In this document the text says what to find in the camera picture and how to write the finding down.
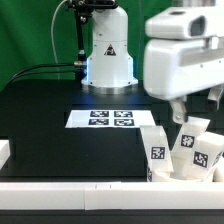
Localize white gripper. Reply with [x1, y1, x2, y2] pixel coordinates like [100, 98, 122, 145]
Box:
[143, 39, 224, 124]

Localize white round stool seat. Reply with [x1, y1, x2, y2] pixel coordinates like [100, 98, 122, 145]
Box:
[147, 157, 224, 182]

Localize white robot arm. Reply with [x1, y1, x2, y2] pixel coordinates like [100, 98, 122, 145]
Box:
[82, 0, 224, 124]

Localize white marker sheet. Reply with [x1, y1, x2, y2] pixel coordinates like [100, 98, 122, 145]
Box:
[65, 110, 155, 128]

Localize white front fence bar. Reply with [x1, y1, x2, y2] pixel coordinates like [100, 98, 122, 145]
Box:
[0, 182, 224, 210]

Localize white fence bar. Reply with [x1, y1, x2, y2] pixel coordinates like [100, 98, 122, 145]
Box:
[0, 140, 10, 169]
[0, 182, 224, 210]

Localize white left fence bar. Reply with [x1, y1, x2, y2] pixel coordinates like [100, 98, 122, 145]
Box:
[0, 140, 10, 169]

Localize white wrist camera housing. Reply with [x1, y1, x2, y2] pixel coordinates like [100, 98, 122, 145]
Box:
[145, 6, 224, 40]

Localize grey thin cable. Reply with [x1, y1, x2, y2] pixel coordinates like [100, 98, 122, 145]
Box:
[50, 0, 70, 80]

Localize black cables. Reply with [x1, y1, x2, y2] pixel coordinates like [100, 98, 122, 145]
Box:
[6, 60, 88, 88]

